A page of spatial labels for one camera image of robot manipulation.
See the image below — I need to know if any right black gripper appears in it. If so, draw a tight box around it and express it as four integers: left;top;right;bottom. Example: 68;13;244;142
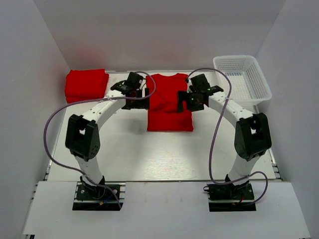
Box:
176;90;204;114

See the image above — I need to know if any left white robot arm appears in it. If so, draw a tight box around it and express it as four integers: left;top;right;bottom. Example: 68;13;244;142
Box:
65;72;150;199

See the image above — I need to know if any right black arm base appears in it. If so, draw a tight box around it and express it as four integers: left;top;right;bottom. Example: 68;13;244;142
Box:
203;181;256;212

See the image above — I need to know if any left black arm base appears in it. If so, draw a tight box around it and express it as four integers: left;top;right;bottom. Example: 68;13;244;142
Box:
72;183;121;211

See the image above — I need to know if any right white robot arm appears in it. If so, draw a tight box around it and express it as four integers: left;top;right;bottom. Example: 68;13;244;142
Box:
177;74;272;199

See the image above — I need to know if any folded red t shirt stack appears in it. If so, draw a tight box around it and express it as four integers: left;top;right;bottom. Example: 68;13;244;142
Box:
64;69;109;103

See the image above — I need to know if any white plastic basket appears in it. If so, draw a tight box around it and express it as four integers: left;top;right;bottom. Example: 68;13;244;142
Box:
213;55;272;107

